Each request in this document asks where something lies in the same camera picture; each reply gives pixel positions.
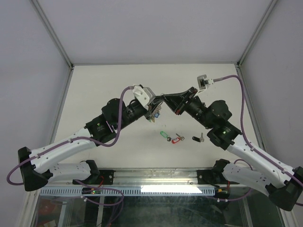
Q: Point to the green key tag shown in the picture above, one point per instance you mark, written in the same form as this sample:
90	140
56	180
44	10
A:
163	134

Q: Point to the aluminium mounting rail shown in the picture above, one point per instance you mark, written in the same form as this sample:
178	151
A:
215	176

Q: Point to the large keyring with keys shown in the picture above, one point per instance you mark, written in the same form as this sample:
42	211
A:
155	113

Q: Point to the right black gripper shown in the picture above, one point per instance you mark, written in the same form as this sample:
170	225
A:
177	101

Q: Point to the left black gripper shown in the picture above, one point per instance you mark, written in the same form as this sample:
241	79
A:
151	107

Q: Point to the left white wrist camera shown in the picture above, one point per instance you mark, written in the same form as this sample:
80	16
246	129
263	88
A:
144	95

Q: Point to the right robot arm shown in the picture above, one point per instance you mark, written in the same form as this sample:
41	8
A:
223	134

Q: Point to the right aluminium frame post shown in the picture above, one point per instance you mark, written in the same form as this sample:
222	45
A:
257	32

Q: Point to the red tag with keys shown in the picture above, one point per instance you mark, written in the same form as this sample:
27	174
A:
175	140

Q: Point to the aluminium frame post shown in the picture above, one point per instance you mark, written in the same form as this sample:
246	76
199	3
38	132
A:
257	32
50	30

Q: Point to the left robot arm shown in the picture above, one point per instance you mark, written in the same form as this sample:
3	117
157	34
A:
41	166

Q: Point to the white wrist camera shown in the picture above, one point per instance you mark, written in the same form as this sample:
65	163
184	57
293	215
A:
144	95
203	83

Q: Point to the white slotted cable duct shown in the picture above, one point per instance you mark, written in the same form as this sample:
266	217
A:
147	190

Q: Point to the left aluminium frame post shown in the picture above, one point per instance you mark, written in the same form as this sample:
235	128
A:
50	30

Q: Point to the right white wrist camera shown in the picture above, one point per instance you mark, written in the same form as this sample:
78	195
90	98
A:
203	83

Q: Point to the black tag with key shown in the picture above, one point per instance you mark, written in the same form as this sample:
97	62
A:
198	139

